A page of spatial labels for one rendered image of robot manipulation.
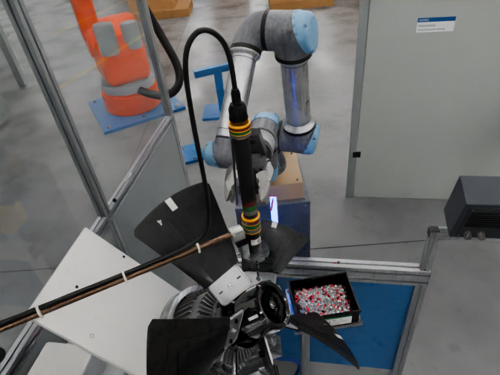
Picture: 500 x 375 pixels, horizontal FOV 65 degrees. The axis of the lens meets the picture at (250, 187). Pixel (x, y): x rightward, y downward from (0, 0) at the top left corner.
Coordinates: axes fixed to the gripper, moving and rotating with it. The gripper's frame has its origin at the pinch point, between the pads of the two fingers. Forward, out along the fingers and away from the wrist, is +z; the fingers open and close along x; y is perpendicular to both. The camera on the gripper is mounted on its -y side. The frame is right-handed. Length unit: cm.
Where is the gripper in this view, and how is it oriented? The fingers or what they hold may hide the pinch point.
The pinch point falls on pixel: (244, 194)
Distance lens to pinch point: 82.4
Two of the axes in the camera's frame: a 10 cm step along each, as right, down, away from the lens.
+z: -1.6, 6.2, -7.7
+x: -9.8, -0.2, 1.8
